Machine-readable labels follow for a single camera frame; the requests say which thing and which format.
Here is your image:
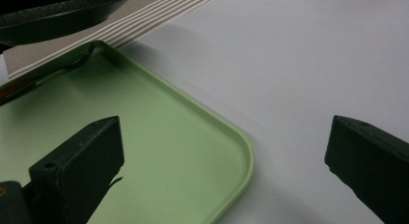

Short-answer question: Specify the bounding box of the striped placemat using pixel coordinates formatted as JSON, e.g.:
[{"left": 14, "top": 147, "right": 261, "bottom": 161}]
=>
[{"left": 2, "top": 0, "right": 223, "bottom": 81}]

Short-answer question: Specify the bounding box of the black textured plate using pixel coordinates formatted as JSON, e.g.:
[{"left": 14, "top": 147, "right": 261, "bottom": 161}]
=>
[{"left": 0, "top": 0, "right": 138, "bottom": 47}]

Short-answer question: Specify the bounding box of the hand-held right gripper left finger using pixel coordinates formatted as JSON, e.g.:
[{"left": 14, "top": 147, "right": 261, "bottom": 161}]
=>
[{"left": 28, "top": 115, "right": 125, "bottom": 224}]

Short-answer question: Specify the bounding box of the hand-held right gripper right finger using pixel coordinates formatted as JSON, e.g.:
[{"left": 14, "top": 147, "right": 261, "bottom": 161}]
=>
[{"left": 324, "top": 114, "right": 409, "bottom": 224}]

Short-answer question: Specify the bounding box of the green tray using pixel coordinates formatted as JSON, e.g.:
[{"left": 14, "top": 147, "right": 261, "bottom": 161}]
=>
[{"left": 0, "top": 40, "right": 256, "bottom": 224}]

